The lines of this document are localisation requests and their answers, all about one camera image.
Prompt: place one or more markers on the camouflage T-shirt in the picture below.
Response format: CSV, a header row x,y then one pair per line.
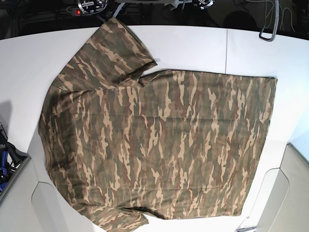
x,y
121,144

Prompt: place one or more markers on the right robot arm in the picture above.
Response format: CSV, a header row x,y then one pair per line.
x,y
102,9

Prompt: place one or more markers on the black power strip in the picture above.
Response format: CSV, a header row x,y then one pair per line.
x,y
74,11

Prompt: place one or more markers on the blue and black clutter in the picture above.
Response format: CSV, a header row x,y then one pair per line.
x,y
12,161

